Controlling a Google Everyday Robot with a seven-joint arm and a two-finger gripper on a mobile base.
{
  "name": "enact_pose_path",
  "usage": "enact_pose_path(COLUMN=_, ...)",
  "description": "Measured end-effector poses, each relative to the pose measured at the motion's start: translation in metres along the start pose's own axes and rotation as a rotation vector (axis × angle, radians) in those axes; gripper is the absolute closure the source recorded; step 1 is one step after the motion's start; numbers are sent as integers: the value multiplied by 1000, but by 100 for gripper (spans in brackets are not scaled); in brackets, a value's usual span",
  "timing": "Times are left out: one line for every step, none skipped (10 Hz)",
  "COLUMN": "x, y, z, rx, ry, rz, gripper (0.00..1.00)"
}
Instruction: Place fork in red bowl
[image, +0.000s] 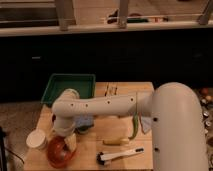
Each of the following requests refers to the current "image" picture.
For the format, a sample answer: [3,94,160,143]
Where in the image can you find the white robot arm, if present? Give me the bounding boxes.
[52,82,209,171]

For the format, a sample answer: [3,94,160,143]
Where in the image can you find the blue cloth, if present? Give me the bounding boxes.
[74,115,94,129]

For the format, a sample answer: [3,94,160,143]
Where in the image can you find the green chili pepper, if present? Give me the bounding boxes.
[128,115,138,140]

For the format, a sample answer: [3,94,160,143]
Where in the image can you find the red white wedge piece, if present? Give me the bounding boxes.
[140,116,151,134]

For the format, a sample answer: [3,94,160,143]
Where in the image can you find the yellow banana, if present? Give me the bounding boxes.
[103,138,129,145]

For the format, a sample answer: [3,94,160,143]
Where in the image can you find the white cup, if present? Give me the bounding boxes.
[26,129,47,150]

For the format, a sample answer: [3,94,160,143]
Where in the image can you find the green plastic tray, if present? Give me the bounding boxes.
[41,73,96,107]

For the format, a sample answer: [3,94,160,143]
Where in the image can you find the white dish brush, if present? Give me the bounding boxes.
[96,148,144,165]

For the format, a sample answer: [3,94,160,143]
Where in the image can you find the red bowl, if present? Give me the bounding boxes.
[46,136,76,169]

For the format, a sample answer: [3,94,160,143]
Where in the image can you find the white metal railing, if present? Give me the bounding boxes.
[0,0,213,37]

